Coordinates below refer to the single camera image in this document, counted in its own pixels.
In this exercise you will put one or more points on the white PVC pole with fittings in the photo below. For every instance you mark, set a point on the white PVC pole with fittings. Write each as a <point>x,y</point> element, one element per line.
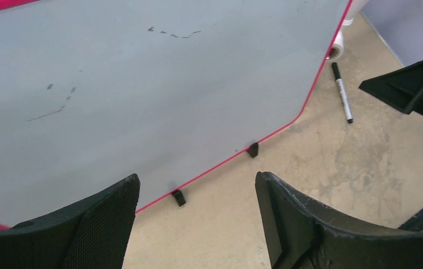
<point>337,49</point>

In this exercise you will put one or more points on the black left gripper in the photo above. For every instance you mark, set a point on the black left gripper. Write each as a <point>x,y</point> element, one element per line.
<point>302,232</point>

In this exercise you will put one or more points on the black white marker pen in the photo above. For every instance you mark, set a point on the black white marker pen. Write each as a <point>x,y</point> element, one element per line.
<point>342,91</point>

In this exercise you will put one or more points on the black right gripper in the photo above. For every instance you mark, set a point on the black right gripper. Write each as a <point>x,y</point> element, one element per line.
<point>401,89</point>

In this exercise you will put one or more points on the black whiteboard foot left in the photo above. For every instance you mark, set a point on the black whiteboard foot left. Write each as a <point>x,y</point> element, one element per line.
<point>179,197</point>

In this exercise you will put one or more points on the black whiteboard foot right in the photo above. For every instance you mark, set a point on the black whiteboard foot right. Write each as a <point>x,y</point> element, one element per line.
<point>253,150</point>

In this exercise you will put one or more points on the black whiteboard foot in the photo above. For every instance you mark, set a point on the black whiteboard foot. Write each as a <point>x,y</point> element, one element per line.
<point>253,150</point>
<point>179,197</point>

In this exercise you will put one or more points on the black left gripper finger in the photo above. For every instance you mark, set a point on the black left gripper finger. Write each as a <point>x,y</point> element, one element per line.
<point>91,233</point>

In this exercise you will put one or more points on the pink-framed whiteboard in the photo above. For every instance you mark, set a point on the pink-framed whiteboard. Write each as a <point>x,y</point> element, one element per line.
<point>93,91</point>

